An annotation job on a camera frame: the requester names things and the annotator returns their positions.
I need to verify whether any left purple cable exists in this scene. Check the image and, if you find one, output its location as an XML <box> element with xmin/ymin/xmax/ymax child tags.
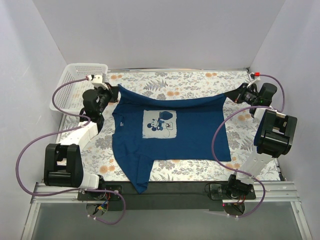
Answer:
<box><xmin>15</xmin><ymin>74</ymin><xmax>127</xmax><ymax>225</ymax></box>

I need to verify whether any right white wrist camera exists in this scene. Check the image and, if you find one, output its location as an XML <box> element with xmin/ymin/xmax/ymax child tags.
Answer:
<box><xmin>248</xmin><ymin>72</ymin><xmax>261</xmax><ymax>86</ymax></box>

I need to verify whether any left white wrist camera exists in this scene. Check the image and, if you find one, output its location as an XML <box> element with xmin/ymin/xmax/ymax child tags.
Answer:
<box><xmin>86</xmin><ymin>73</ymin><xmax>107</xmax><ymax>89</ymax></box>

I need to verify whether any floral patterned table mat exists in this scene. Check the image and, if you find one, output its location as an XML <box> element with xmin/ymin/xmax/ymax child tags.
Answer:
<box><xmin>49</xmin><ymin>69</ymin><xmax>283</xmax><ymax>183</ymax></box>

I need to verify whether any aluminium frame rail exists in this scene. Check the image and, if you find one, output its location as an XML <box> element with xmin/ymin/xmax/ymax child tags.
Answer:
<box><xmin>31</xmin><ymin>181</ymin><xmax>300</xmax><ymax>203</ymax></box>

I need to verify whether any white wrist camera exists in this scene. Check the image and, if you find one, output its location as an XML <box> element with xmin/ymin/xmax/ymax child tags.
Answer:
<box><xmin>86</xmin><ymin>73</ymin><xmax>107</xmax><ymax>89</ymax></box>
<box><xmin>248</xmin><ymin>72</ymin><xmax>261</xmax><ymax>86</ymax></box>

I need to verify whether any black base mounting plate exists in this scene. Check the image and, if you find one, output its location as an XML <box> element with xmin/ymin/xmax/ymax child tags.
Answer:
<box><xmin>77</xmin><ymin>181</ymin><xmax>257</xmax><ymax>212</ymax></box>

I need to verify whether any blue printed t shirt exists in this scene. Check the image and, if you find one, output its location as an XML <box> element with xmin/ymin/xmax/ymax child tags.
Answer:
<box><xmin>112</xmin><ymin>87</ymin><xmax>231</xmax><ymax>194</ymax></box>

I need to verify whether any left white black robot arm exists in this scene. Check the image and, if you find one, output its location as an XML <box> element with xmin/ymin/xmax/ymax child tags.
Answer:
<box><xmin>43</xmin><ymin>83</ymin><xmax>119</xmax><ymax>200</ymax></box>

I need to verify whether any white plastic mesh basket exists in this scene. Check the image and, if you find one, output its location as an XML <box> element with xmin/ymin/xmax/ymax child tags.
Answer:
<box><xmin>49</xmin><ymin>63</ymin><xmax>108</xmax><ymax>114</ymax></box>

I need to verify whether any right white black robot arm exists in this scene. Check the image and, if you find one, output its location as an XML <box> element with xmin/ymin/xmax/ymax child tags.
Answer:
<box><xmin>225</xmin><ymin>83</ymin><xmax>298</xmax><ymax>199</ymax></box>

